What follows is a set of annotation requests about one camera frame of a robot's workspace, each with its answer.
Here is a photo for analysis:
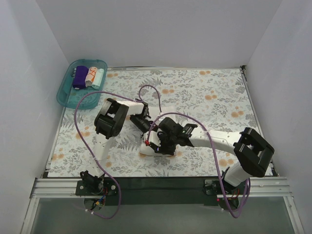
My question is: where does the white towel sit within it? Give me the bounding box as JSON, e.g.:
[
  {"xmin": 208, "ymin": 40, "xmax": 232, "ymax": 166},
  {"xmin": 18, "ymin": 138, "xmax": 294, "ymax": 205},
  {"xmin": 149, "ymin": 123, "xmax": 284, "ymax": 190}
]
[{"xmin": 140, "ymin": 105, "xmax": 176, "ymax": 156}]

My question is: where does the purple towel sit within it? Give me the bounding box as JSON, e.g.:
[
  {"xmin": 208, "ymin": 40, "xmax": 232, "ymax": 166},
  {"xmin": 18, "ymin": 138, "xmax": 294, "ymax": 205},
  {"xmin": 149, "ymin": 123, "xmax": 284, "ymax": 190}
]
[{"xmin": 73, "ymin": 66, "xmax": 89, "ymax": 90}]

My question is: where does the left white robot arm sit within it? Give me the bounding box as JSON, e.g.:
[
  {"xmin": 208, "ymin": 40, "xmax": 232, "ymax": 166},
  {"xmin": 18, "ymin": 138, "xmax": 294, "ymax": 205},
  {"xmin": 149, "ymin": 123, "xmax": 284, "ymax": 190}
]
[{"xmin": 80, "ymin": 98, "xmax": 151, "ymax": 195}]

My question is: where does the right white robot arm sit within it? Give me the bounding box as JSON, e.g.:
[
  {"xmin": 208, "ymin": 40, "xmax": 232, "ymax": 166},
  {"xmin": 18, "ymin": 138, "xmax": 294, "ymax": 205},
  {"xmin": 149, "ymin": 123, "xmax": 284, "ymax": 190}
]
[{"xmin": 149, "ymin": 117, "xmax": 274, "ymax": 194}]

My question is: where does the floral table mat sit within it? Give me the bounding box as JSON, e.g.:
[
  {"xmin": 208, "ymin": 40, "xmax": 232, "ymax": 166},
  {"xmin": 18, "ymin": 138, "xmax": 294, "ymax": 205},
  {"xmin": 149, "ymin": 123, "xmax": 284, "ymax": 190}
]
[{"xmin": 48, "ymin": 69, "xmax": 258, "ymax": 177}]

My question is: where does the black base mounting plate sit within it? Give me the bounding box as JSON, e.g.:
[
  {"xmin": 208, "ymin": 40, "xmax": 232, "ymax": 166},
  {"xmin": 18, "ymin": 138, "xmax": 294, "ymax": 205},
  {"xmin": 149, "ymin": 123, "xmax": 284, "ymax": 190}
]
[{"xmin": 75, "ymin": 175, "xmax": 227, "ymax": 210}]

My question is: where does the mint rolled towel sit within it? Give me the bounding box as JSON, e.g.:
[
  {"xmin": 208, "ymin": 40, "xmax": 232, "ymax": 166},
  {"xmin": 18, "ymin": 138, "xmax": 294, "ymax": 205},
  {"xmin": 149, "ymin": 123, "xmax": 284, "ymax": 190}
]
[{"xmin": 92, "ymin": 68, "xmax": 104, "ymax": 90}]

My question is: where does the orange patterned rolled towel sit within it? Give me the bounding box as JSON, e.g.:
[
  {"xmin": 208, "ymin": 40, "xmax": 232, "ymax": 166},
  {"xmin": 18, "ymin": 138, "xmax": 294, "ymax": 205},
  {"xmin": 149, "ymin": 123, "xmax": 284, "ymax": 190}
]
[{"xmin": 85, "ymin": 66, "xmax": 98, "ymax": 87}]

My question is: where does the teal plastic tray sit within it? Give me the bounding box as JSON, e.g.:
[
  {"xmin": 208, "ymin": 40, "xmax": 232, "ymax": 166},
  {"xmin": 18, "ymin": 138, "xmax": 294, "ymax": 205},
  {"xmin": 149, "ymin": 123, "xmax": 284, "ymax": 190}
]
[{"xmin": 56, "ymin": 59, "xmax": 107, "ymax": 109}]

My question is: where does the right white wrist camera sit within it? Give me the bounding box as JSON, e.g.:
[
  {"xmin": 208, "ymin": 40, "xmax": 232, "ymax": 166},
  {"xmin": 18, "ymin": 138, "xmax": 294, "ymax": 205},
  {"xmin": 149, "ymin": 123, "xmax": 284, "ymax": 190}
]
[{"xmin": 143, "ymin": 131, "xmax": 160, "ymax": 146}]

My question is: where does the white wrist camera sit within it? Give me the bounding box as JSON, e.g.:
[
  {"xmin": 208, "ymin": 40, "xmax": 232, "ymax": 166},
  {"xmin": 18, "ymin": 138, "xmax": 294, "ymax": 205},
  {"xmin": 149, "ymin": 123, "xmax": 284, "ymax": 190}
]
[
  {"xmin": 143, "ymin": 131, "xmax": 160, "ymax": 146},
  {"xmin": 157, "ymin": 108, "xmax": 168, "ymax": 117}
]

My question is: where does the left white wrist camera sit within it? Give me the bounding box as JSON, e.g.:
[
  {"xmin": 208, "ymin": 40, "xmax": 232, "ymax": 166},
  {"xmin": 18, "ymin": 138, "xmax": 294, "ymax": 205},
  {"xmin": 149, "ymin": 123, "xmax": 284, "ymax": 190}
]
[{"xmin": 157, "ymin": 108, "xmax": 168, "ymax": 117}]

